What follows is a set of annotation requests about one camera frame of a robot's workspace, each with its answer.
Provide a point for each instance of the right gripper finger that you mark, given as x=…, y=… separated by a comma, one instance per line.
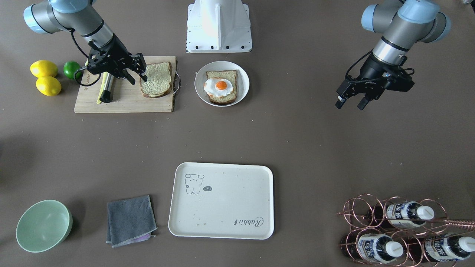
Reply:
x=140, y=66
x=129, y=78

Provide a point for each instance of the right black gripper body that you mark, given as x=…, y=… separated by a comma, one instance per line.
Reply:
x=118, y=49

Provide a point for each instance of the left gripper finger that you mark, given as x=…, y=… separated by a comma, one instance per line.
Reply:
x=340, y=102
x=364, y=101

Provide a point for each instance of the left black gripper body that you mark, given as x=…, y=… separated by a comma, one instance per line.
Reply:
x=372, y=71

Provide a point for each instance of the bread slice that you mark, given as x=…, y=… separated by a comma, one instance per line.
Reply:
x=159, y=80
x=230, y=75

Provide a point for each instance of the white round plate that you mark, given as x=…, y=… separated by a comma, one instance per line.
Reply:
x=243, y=82

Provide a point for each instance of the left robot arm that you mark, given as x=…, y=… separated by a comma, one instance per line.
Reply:
x=402, y=23

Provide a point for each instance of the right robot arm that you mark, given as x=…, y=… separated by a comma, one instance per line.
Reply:
x=50, y=16

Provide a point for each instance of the cream rabbit tray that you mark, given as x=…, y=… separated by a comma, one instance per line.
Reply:
x=212, y=200

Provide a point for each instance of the wooden cutting board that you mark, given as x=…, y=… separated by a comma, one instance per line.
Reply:
x=126, y=98

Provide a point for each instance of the yellow plastic knife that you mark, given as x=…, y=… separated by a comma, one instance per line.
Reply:
x=105, y=75

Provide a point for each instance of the green lime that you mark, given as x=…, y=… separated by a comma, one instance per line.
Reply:
x=70, y=68

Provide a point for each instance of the yellow lemon lower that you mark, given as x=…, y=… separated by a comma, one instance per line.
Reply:
x=48, y=86

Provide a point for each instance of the yellow lemon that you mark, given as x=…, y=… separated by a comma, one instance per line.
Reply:
x=48, y=86
x=43, y=68

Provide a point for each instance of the yellow lemon upper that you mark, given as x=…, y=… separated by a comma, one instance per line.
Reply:
x=43, y=68

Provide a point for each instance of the fried egg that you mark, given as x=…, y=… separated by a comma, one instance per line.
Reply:
x=218, y=87

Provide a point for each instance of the bread slice under egg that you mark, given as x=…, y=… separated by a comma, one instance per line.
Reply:
x=230, y=75

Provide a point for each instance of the tea bottle upper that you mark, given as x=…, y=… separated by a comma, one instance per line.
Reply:
x=402, y=215

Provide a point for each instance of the tea bottle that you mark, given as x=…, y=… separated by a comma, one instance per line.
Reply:
x=402, y=215
x=441, y=248
x=371, y=248

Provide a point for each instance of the grey folded cloth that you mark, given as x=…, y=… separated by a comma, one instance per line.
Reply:
x=130, y=221

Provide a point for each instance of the mint green bowl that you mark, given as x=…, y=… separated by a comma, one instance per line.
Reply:
x=43, y=226

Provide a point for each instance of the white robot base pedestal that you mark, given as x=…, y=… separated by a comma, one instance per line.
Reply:
x=218, y=26

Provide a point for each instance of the copper wire bottle rack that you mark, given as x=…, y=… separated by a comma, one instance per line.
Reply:
x=355, y=210

